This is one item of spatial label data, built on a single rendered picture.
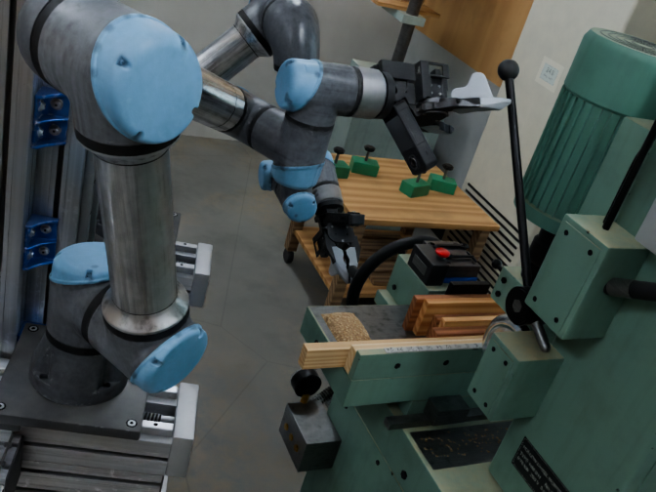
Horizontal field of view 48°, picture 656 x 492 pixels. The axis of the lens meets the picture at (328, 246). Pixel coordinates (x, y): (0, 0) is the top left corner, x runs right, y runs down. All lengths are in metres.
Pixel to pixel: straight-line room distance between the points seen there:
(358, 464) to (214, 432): 0.95
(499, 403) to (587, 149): 0.41
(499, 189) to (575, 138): 1.90
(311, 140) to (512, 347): 0.43
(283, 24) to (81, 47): 0.81
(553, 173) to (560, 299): 0.26
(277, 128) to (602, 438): 0.65
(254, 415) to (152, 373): 1.47
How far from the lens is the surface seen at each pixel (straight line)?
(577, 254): 1.03
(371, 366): 1.23
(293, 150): 1.09
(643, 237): 0.99
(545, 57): 2.99
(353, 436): 1.50
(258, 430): 2.42
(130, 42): 0.75
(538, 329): 1.16
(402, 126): 1.13
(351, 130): 3.50
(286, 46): 1.53
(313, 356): 1.21
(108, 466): 1.30
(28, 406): 1.21
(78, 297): 1.10
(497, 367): 1.14
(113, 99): 0.75
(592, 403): 1.14
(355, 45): 4.45
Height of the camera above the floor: 1.65
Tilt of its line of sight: 28 degrees down
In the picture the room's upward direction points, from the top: 17 degrees clockwise
